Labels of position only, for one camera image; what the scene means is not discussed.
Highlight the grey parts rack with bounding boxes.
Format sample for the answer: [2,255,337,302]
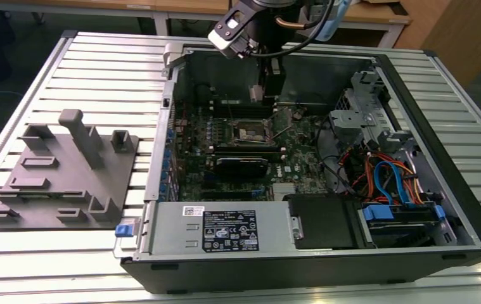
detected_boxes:
[0,108,140,229]

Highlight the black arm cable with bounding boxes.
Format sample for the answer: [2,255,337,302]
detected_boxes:
[247,0,338,58]

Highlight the red wire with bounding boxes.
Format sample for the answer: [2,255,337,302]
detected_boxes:
[337,148,353,167]

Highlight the silver chipset heatsink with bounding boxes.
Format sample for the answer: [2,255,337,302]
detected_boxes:
[272,182,298,195]

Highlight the black graphics card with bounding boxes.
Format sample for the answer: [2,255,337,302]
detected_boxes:
[212,155,271,184]

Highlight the brass cable fitting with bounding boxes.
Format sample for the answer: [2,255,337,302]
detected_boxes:
[275,17,308,32]

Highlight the green motherboard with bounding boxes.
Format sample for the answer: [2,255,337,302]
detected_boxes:
[171,100,339,203]

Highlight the hard disk in blue carrier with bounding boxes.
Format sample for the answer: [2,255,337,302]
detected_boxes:
[361,202,446,250]

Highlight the wooden cabinet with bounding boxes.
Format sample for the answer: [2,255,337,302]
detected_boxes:
[394,0,481,91]

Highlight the metal drive cage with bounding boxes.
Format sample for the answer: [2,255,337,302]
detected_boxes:
[327,71,418,153]

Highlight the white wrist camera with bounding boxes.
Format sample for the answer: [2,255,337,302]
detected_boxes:
[206,8,259,60]

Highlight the blue wire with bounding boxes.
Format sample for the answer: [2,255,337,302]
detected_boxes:
[371,160,410,207]

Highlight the orange wire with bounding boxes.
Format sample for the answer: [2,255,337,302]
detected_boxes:
[391,160,426,206]
[349,151,383,202]

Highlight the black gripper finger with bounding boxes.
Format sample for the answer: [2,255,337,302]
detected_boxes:
[260,58,286,108]

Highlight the black expansion slot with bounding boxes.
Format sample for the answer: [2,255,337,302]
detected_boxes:
[200,189,254,201]

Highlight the metal socket cover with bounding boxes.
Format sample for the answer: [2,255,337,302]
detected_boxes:
[267,109,296,143]

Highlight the wooden desk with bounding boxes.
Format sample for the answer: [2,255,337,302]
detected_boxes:
[0,0,413,48]

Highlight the black PC case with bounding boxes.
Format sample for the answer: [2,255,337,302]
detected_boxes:
[112,42,481,295]

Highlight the silver power supply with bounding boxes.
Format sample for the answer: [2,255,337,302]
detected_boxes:
[136,200,296,255]

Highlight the blue latch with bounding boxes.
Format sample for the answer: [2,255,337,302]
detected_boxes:
[113,224,133,239]

